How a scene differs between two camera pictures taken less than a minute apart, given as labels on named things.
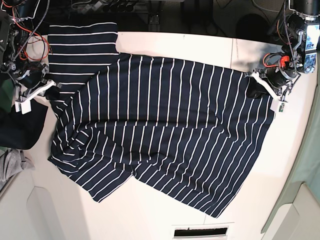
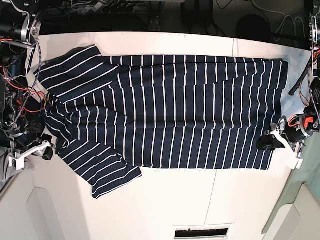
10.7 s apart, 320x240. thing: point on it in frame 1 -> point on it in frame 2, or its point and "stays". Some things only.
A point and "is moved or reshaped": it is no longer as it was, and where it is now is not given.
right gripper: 271,80 -> 291,132
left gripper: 31,79 -> 28,142
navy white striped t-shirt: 194,129 is moved or reshaped
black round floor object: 253,27 stays
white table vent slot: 201,232 stays
